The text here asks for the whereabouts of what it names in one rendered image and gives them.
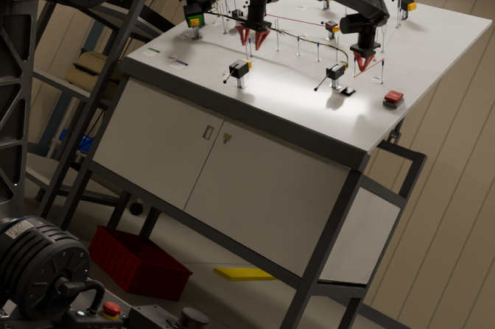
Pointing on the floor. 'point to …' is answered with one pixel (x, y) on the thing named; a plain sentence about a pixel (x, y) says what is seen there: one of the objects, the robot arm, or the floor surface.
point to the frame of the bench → (334, 289)
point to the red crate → (138, 264)
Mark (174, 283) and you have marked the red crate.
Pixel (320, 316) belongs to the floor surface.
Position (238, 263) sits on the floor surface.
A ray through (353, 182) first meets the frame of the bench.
